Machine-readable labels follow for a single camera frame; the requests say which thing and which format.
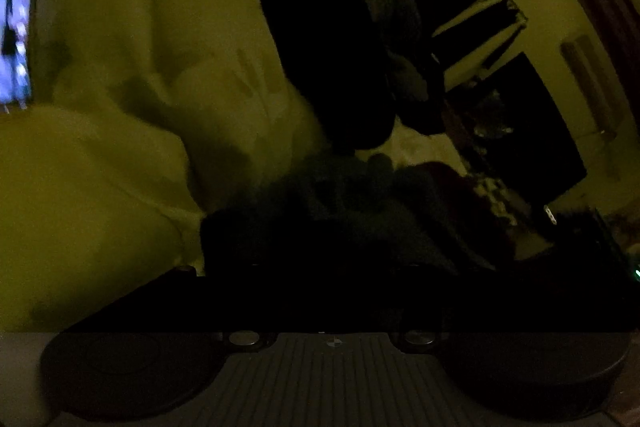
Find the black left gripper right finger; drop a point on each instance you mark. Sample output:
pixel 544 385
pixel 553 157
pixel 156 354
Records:
pixel 543 341

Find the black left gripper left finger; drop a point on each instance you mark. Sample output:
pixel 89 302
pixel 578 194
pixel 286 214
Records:
pixel 148 352

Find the large dark garment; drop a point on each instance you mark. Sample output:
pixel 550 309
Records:
pixel 351 237

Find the checkered folded cloth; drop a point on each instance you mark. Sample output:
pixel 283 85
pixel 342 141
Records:
pixel 498 199

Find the white floral duvet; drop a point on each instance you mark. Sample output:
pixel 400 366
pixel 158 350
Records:
pixel 147 116

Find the dark wall television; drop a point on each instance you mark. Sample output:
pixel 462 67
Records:
pixel 510 129

